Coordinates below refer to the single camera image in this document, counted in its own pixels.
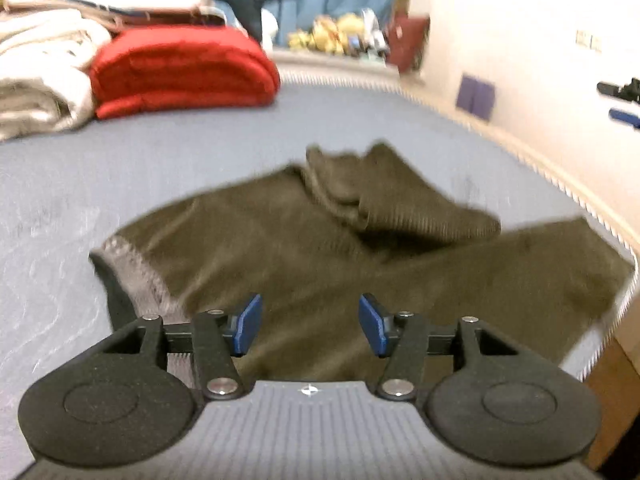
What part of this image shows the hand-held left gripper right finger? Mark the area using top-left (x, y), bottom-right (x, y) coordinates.
top-left (358, 292), bottom-right (523, 402)

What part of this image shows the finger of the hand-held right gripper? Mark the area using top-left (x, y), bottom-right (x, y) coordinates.
top-left (608, 108), bottom-right (640, 132)
top-left (596, 78), bottom-right (640, 107)

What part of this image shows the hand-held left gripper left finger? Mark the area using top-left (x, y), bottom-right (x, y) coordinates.
top-left (102, 294), bottom-right (263, 402)

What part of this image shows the dark red cushion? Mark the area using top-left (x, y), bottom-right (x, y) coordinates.
top-left (387, 14), bottom-right (431, 75)

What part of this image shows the red folded blanket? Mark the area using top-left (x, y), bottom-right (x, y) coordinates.
top-left (89, 25), bottom-right (282, 121)

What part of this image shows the white window sill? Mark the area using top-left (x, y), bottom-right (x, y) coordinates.
top-left (272, 50), bottom-right (403, 77)

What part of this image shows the yellow plush toy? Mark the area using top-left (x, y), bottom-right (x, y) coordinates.
top-left (287, 14), bottom-right (362, 56)

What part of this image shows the cream folded blanket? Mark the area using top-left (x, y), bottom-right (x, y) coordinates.
top-left (0, 9), bottom-right (112, 142)

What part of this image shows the white wall socket plate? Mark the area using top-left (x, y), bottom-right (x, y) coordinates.
top-left (574, 28), bottom-right (604, 54)

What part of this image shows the purple square wall pad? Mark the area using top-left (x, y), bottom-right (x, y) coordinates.
top-left (456, 73), bottom-right (497, 122)

